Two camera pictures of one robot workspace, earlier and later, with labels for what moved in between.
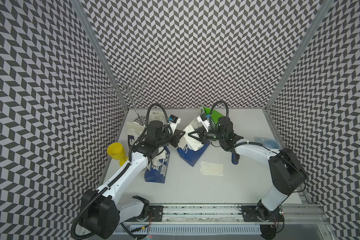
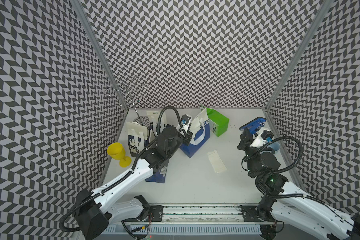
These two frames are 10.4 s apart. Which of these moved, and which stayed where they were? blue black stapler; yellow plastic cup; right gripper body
Moved: right gripper body; blue black stapler
Stayed: yellow plastic cup
